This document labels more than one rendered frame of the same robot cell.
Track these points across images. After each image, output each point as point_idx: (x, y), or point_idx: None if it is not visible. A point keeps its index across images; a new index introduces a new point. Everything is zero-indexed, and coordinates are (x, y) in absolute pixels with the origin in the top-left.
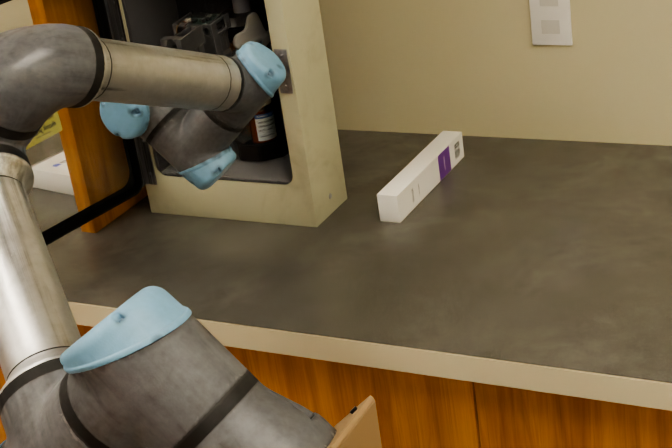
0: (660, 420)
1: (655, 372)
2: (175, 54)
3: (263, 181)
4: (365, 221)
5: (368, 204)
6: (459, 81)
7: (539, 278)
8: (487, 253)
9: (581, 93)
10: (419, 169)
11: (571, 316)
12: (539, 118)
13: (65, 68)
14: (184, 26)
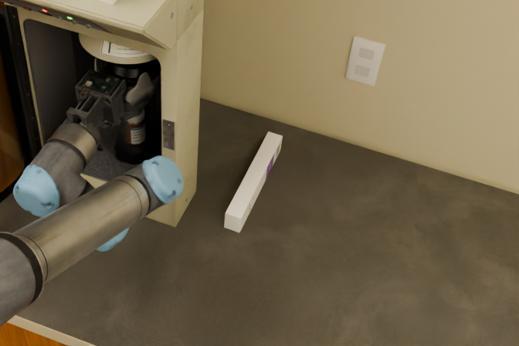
0: None
1: None
2: (99, 215)
3: None
4: (212, 225)
5: (212, 201)
6: (281, 83)
7: (348, 327)
8: (308, 286)
9: (371, 115)
10: (255, 183)
11: None
12: (335, 120)
13: (6, 309)
14: (87, 94)
